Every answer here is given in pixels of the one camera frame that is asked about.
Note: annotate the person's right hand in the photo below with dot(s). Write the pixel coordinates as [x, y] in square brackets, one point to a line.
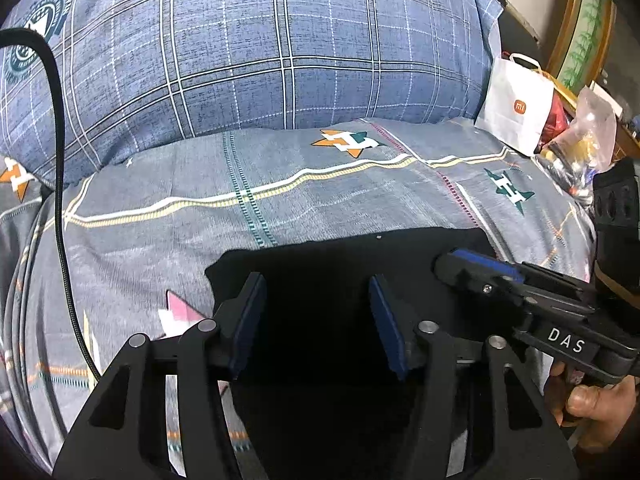
[585, 405]

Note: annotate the clear plastic bag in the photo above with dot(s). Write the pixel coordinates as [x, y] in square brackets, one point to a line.
[587, 130]

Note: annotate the red plastic bag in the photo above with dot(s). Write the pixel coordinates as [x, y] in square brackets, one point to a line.
[556, 122]

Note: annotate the grey printed bedsheet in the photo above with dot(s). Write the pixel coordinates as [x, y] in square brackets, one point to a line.
[200, 180]

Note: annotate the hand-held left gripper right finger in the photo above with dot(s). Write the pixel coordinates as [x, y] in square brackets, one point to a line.
[387, 320]

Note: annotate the framed bamboo picture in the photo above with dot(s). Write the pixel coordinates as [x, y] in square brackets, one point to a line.
[582, 35]

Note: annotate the blue plaid pillow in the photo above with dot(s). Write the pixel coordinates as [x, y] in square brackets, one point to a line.
[250, 50]

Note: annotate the white paper bag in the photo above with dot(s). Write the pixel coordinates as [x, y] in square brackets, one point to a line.
[510, 110]

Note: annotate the black pants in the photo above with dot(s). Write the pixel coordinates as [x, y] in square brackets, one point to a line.
[320, 285]

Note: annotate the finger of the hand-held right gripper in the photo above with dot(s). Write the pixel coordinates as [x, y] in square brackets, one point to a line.
[487, 262]
[470, 277]

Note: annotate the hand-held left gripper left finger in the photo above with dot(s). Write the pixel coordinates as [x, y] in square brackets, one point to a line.
[247, 320]

